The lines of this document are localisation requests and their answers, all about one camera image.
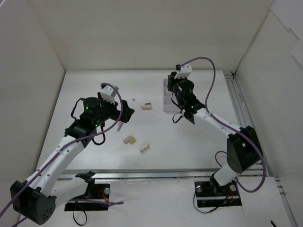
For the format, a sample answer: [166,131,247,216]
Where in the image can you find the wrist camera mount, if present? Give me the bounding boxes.
[98,84,119,105]
[175,63,192,79]

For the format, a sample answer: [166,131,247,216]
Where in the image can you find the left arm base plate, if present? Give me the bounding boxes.
[64,183,110,211]

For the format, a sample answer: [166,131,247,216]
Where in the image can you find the purple highlighter pen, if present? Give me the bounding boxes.
[116,122,124,132]

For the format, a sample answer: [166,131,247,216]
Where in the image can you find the pink correction tape dispenser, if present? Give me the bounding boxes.
[141,102,152,110]

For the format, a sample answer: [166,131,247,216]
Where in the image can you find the cream white eraser block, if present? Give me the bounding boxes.
[139,143,150,154]

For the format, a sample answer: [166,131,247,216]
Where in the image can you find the aluminium frame rail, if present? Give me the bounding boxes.
[22,70,296,227]

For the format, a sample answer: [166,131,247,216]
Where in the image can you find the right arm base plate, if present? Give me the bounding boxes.
[194,181,242,209]

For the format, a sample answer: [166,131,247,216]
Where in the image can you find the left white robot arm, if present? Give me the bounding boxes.
[10,97,135,225]

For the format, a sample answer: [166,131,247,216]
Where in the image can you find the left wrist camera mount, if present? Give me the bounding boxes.
[98,84,119,105]

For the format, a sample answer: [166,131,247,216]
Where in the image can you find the white compartment organizer box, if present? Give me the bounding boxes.
[162,78,179,113]

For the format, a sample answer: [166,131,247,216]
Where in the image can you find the tan L-shaped eraser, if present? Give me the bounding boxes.
[123,135,136,145]

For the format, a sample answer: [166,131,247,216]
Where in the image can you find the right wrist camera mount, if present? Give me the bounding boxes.
[175,63,192,79]

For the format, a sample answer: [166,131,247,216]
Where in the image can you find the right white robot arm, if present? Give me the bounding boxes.
[167,71,266,195]

